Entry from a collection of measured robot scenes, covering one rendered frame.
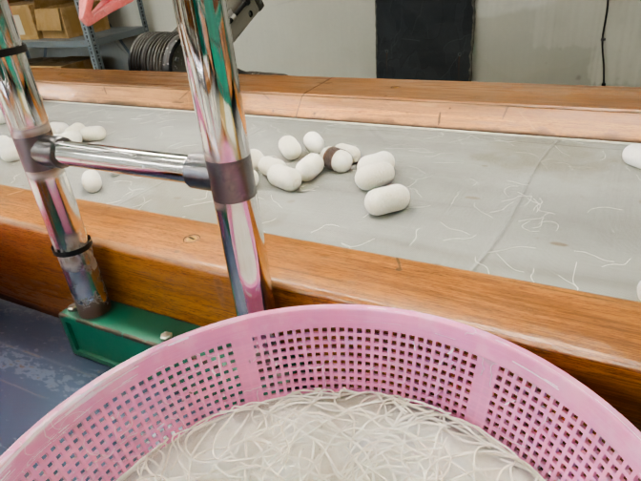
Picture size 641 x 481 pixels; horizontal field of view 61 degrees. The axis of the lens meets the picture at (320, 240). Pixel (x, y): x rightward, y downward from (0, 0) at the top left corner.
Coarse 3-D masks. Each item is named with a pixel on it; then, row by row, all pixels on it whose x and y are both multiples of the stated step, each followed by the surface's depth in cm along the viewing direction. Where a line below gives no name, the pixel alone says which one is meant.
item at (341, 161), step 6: (324, 150) 53; (342, 150) 52; (336, 156) 51; (342, 156) 51; (348, 156) 52; (336, 162) 51; (342, 162) 51; (348, 162) 51; (336, 168) 52; (342, 168) 52; (348, 168) 52
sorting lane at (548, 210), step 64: (0, 128) 77; (128, 128) 72; (192, 128) 69; (256, 128) 67; (320, 128) 65; (384, 128) 63; (128, 192) 53; (192, 192) 52; (320, 192) 49; (448, 192) 47; (512, 192) 46; (576, 192) 45; (640, 192) 44; (448, 256) 38; (512, 256) 37; (576, 256) 37; (640, 256) 36
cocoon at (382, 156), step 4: (380, 152) 51; (384, 152) 50; (388, 152) 51; (364, 156) 50; (368, 156) 50; (372, 156) 50; (376, 156) 50; (380, 156) 50; (384, 156) 50; (388, 156) 50; (392, 156) 51; (360, 160) 50; (364, 160) 50; (368, 160) 50; (372, 160) 50; (376, 160) 50; (380, 160) 50; (384, 160) 50; (388, 160) 50; (392, 160) 50; (360, 164) 50; (364, 164) 50; (368, 164) 49; (392, 164) 50
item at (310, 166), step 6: (306, 156) 52; (312, 156) 51; (318, 156) 52; (300, 162) 50; (306, 162) 50; (312, 162) 51; (318, 162) 51; (300, 168) 50; (306, 168) 50; (312, 168) 50; (318, 168) 51; (300, 174) 50; (306, 174) 50; (312, 174) 50; (318, 174) 52; (306, 180) 51
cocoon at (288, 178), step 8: (272, 168) 50; (280, 168) 49; (288, 168) 49; (272, 176) 50; (280, 176) 49; (288, 176) 48; (296, 176) 49; (272, 184) 50; (280, 184) 49; (288, 184) 49; (296, 184) 49
